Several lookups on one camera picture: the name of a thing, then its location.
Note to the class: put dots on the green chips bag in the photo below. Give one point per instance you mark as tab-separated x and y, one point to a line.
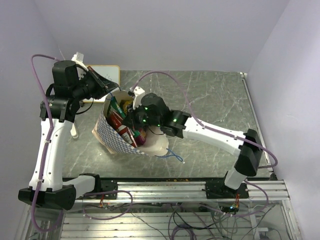
114	107

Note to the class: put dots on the red doritos bag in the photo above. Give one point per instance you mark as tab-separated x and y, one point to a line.
116	122

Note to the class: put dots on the aluminium rail frame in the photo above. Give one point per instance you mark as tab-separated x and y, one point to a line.
89	207

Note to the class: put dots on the small whiteboard yellow frame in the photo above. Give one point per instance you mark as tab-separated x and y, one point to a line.
110	72

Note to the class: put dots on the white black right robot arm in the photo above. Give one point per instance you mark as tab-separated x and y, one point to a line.
150	111

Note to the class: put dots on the blue checkered paper bag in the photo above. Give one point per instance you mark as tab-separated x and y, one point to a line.
120	139

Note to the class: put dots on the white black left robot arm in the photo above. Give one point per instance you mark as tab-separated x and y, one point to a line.
72	83

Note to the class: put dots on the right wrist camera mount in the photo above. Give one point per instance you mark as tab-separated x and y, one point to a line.
139	93

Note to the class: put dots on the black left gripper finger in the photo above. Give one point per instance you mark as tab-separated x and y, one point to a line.
109	86
96	79

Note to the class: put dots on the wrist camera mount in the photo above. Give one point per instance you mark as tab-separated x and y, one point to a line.
78	58
139	93

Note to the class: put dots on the purple snack pouch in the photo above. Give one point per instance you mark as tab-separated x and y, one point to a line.
140	136

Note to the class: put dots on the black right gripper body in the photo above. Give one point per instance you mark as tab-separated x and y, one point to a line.
138	117

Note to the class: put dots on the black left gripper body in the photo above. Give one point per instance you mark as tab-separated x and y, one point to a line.
89	86

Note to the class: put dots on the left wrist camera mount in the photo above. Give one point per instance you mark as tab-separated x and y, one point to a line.
78	58

